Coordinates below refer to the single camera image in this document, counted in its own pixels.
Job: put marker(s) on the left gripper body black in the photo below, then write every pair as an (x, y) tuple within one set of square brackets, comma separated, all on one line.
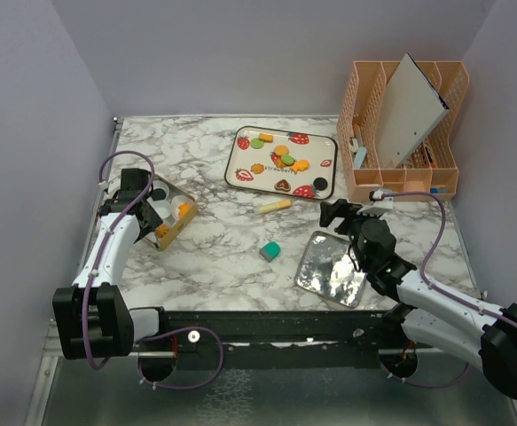
[(149, 224)]

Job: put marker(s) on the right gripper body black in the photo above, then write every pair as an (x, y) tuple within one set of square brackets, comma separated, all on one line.
[(352, 223)]

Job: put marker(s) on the black sandwich cookie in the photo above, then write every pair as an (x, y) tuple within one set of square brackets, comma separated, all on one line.
[(320, 183), (159, 194)]

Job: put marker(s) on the silver tin lid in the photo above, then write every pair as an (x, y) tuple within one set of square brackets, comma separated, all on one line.
[(327, 270)]

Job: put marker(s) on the orange flower cookie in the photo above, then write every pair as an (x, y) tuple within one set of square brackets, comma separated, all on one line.
[(161, 231)]

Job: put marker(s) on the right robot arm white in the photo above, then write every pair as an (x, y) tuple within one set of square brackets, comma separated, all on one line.
[(483, 335)]

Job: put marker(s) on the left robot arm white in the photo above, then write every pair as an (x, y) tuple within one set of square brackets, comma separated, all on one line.
[(103, 275)]

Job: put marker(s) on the white paper cup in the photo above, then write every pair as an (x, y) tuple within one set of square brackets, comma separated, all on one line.
[(180, 204), (163, 208), (165, 238), (159, 185)]

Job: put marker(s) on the gold cookie tin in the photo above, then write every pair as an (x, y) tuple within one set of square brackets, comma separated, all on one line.
[(176, 226)]

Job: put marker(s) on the yellow orange highlighter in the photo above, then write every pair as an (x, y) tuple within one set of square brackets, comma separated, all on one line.
[(267, 208)]

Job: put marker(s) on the light blue eraser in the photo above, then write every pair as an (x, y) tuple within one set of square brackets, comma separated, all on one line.
[(359, 157)]

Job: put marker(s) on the orange fish cookie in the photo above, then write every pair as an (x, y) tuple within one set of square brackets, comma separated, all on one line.
[(300, 165)]

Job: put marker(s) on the brown heart cookie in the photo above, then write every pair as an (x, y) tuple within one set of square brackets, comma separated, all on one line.
[(282, 186)]

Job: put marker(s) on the green macaron cookie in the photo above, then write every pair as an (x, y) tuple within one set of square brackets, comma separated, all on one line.
[(256, 143), (287, 159)]

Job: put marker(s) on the strawberry pattern tray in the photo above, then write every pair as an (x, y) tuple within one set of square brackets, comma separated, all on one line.
[(319, 151)]

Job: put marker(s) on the orange swirl cookie centre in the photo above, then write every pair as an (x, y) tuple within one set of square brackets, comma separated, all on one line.
[(278, 162)]

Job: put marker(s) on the green grey eraser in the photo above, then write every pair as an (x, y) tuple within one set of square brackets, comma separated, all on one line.
[(270, 251)]

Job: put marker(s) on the round tan biscuit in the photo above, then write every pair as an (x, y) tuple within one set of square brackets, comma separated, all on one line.
[(281, 150)]

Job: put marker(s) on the cookie pile orange green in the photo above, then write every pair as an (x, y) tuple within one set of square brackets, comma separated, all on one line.
[(257, 168)]

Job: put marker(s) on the peach desk organizer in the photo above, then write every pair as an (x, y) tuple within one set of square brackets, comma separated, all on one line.
[(431, 167)]

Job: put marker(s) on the green macaron cookie upper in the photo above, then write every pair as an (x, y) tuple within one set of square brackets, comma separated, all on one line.
[(256, 143)]

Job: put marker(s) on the grey white board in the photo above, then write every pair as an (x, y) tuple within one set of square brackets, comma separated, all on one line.
[(411, 108)]

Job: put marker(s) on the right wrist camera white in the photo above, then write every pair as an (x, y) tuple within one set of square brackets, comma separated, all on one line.
[(381, 202)]

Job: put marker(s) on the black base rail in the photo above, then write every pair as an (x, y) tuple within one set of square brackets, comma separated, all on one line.
[(162, 340)]

